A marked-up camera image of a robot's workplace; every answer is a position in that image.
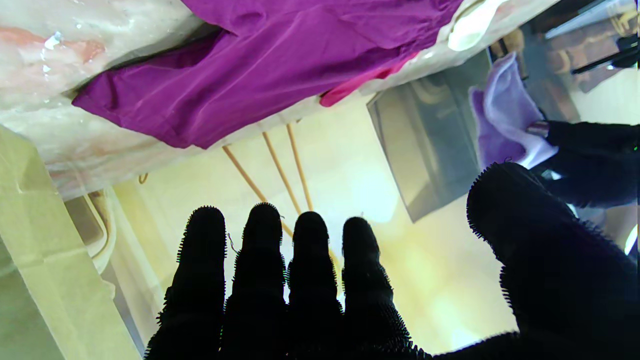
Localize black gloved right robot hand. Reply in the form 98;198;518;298
144;161;640;360

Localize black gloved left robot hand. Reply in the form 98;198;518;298
525;120;640;208

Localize lavender sock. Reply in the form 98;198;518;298
469;51;560;171

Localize white sock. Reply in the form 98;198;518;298
446;0;511;52

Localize red pink sock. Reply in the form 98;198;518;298
320;52;418;108

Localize magenta purple shorts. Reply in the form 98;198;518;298
71;0;466;150

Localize kraft paper bag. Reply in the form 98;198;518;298
0;125;143;360

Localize white shade tripod floor lamp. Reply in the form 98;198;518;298
222;122;341;281

